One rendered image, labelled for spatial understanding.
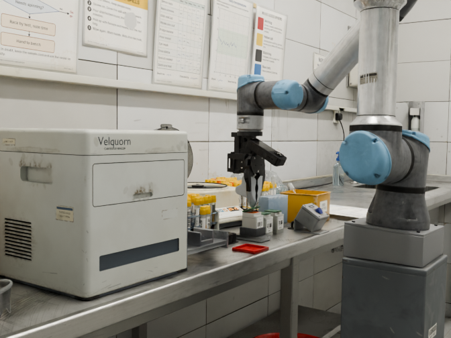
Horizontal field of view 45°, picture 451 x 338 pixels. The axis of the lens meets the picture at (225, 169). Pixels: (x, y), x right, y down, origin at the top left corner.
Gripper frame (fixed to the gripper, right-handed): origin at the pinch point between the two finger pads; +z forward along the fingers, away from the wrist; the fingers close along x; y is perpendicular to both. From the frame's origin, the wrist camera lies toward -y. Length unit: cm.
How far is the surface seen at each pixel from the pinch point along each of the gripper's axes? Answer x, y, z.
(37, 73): 31, 53, -35
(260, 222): 0.0, -1.8, 5.3
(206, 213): 19.7, 2.2, 0.8
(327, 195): -43.1, -2.5, 1.3
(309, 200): -33.1, -0.8, 2.1
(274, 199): -19.5, 4.8, 1.1
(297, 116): -134, 56, -29
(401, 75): -241, 34, -59
